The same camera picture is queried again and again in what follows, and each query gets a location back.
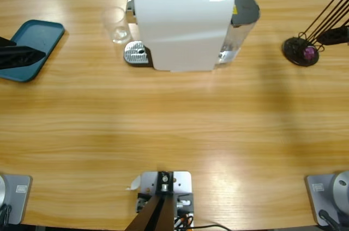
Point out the purple coffee capsule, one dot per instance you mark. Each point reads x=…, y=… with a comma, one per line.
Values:
x=309, y=53

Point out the white paper tag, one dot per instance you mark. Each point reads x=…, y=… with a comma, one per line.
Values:
x=135, y=183

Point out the black capsule holder with rods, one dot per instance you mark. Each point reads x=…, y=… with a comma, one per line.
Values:
x=293, y=51

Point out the teal plastic tray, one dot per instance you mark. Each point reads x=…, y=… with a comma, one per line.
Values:
x=41, y=35

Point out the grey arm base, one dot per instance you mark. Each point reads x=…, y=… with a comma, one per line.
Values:
x=316, y=195
x=19, y=195

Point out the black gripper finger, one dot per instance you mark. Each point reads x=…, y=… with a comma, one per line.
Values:
x=338, y=37
x=6, y=42
x=19, y=56

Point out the white mount block dark post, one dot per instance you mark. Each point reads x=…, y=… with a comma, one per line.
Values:
x=180, y=182

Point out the white capsule coffee machine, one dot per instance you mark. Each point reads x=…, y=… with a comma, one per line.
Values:
x=180, y=29

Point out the clear water tank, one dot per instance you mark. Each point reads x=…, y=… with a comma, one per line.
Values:
x=245, y=10

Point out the clear drinking glass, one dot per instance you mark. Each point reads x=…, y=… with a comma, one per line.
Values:
x=120, y=35

